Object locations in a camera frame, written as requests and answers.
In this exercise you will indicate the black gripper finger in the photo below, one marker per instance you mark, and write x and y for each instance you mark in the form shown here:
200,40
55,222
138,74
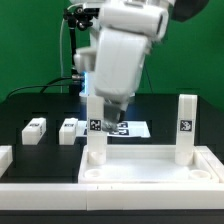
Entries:
113,115

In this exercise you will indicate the white left fence block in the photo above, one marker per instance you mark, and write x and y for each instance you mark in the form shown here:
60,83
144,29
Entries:
6,158

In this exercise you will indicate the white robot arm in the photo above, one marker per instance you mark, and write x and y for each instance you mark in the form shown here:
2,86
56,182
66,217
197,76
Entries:
126,30

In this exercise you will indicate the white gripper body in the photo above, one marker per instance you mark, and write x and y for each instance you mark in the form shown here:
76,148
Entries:
118,65

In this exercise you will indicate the fiducial marker sheet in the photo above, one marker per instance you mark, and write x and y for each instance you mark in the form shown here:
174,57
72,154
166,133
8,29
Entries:
126,129

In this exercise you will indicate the white front fence rail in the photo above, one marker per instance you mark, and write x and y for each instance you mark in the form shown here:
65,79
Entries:
111,196

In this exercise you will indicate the white desk top tray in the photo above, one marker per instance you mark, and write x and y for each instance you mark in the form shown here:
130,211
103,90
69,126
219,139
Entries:
146,164

